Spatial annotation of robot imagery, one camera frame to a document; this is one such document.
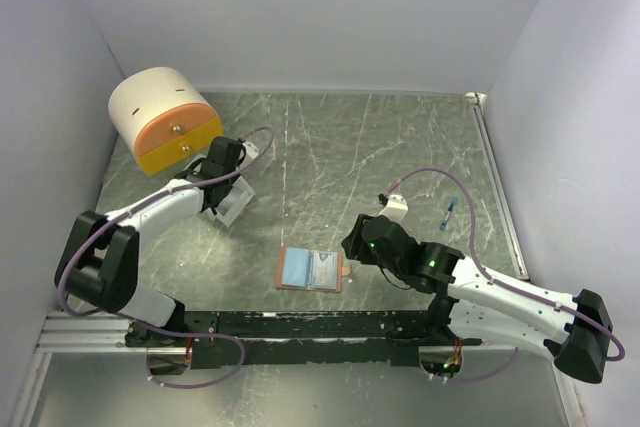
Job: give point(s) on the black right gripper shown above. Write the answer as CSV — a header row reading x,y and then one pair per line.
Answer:
x,y
355,245

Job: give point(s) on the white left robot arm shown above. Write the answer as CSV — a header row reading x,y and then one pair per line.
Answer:
x,y
100,261

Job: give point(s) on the white card tray box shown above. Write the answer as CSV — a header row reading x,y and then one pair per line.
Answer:
x,y
233,204

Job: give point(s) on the pink blue card holder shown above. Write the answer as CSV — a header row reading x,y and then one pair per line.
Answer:
x,y
293,270

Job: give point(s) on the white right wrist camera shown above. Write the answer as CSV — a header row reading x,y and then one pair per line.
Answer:
x,y
394,207

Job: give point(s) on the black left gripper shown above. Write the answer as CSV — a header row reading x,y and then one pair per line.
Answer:
x,y
233,179

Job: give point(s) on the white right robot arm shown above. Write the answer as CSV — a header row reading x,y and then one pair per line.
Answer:
x,y
471,302

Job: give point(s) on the blue pen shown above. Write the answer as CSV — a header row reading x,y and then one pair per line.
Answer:
x,y
448,214

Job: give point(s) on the white crest credit card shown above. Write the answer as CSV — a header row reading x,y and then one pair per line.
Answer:
x,y
324,270

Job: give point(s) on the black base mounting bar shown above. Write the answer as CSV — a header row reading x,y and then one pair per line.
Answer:
x,y
294,338

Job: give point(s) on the cream drawer cabinet orange fronts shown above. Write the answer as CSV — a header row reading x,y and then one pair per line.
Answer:
x,y
162,118

